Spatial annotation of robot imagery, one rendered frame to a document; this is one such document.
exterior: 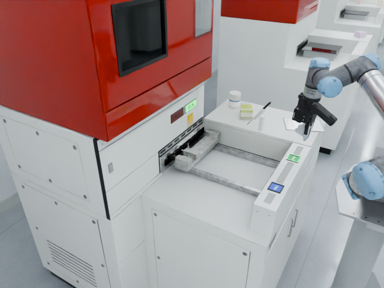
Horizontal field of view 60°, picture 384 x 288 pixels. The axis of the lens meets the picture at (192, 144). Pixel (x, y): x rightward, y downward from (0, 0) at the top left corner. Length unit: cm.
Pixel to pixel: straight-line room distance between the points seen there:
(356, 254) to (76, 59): 161
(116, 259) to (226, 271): 51
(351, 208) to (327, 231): 109
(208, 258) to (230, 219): 23
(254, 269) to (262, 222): 23
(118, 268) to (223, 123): 94
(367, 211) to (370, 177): 61
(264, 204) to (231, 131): 66
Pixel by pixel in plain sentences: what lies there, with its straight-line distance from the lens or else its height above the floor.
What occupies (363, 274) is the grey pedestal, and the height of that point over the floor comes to 36.
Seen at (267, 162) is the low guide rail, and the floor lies 84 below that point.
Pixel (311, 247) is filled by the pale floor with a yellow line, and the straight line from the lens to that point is 261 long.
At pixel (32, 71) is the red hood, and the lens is 142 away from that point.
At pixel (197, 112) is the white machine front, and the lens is 189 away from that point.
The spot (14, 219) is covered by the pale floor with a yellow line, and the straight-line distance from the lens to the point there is 300.
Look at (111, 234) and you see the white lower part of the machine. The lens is 159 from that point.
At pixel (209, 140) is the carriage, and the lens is 190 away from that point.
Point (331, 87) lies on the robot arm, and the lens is 129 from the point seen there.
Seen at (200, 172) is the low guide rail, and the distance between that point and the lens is 170.
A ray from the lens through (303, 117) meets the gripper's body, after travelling 148.
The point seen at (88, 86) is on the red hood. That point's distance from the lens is 119.
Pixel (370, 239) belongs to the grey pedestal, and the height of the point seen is 61.
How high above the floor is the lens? 185
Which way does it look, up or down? 31 degrees down
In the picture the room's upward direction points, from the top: straight up
